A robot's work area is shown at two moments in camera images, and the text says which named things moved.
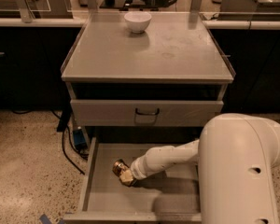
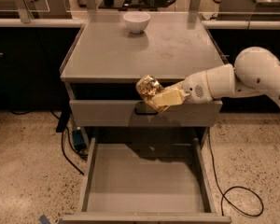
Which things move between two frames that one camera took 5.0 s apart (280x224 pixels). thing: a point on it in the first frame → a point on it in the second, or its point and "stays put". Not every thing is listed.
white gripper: [136, 169] → [196, 87]
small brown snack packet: [119, 166] → [148, 85]
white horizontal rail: [208, 23] stays put
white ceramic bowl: [137, 21] stays put
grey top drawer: [143, 112] stays put
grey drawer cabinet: [139, 81] stays put
